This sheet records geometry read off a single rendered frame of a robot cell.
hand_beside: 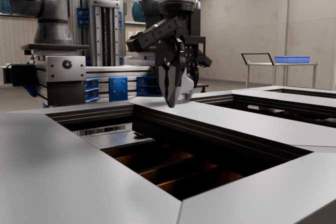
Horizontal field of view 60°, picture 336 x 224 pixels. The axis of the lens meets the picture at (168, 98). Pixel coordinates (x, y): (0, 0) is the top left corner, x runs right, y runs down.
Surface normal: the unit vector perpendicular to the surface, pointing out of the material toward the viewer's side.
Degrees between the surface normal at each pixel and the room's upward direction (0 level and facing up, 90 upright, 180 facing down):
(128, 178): 0
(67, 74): 90
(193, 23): 90
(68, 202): 0
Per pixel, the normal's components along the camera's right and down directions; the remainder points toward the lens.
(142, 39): 0.53, 0.10
